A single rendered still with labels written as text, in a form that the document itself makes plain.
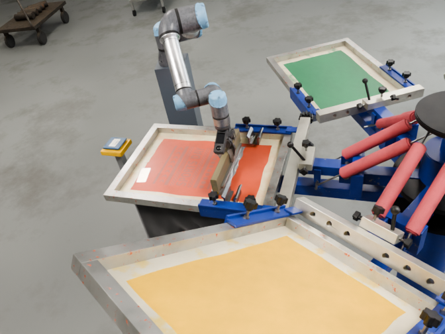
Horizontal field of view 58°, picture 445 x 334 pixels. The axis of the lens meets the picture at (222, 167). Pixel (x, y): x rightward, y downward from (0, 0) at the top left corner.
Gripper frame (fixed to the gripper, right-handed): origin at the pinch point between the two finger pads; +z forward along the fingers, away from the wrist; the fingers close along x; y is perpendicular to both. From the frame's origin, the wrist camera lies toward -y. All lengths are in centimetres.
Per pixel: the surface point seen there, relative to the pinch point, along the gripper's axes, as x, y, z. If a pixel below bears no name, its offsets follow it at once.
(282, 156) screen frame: -24.9, 7.9, 1.4
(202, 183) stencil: 9.5, -11.6, 4.9
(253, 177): -13.4, -4.3, 4.9
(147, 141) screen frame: 49, 12, 2
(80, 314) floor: 99, -44, 101
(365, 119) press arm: -60, 51, 8
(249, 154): -7.6, 12.2, 5.0
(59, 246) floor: 148, 2, 101
